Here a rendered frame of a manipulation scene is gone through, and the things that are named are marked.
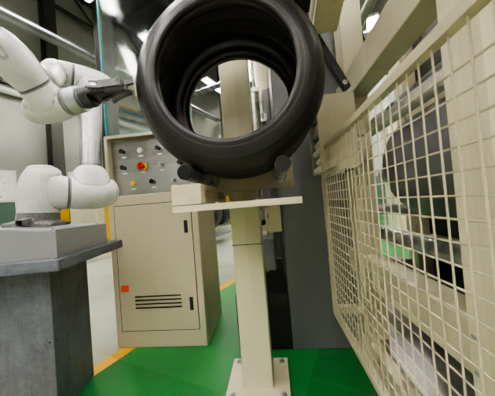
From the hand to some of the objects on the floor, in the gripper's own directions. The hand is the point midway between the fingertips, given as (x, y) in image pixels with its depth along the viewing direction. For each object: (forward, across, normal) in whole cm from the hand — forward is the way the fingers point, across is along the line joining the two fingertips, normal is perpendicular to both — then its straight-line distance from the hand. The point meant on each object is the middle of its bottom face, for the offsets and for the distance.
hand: (137, 82), depth 83 cm
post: (+12, +32, +127) cm, 131 cm away
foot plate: (+13, +32, +127) cm, 131 cm away
